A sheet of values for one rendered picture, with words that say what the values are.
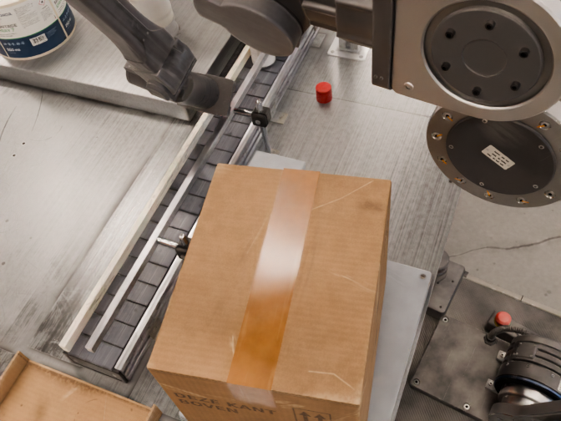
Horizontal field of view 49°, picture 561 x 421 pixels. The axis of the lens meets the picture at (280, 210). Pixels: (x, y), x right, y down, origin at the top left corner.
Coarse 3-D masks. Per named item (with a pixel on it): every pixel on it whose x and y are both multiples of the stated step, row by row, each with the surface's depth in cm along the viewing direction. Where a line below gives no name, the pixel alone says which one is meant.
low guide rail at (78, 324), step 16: (240, 64) 128; (192, 144) 116; (176, 160) 113; (160, 192) 109; (144, 208) 107; (144, 224) 107; (128, 240) 104; (112, 272) 101; (96, 288) 99; (96, 304) 99; (80, 320) 96; (64, 336) 94
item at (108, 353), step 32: (256, 96) 126; (192, 160) 117; (224, 160) 116; (192, 192) 113; (192, 224) 109; (128, 256) 106; (160, 256) 105; (96, 320) 99; (128, 320) 99; (96, 352) 96
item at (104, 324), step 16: (256, 64) 119; (240, 96) 114; (224, 128) 111; (208, 144) 108; (192, 176) 104; (176, 208) 101; (160, 224) 99; (144, 256) 96; (128, 288) 93; (112, 304) 91; (112, 320) 91; (96, 336) 89
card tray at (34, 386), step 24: (24, 360) 101; (0, 384) 96; (24, 384) 99; (48, 384) 99; (72, 384) 98; (0, 408) 97; (24, 408) 97; (48, 408) 96; (72, 408) 96; (96, 408) 96; (120, 408) 95; (144, 408) 95
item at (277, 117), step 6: (270, 108) 126; (276, 114) 129; (282, 114) 128; (270, 120) 128; (276, 120) 128; (282, 120) 127; (156, 318) 101; (156, 324) 101; (150, 330) 100; (156, 330) 101; (150, 336) 101; (156, 336) 102
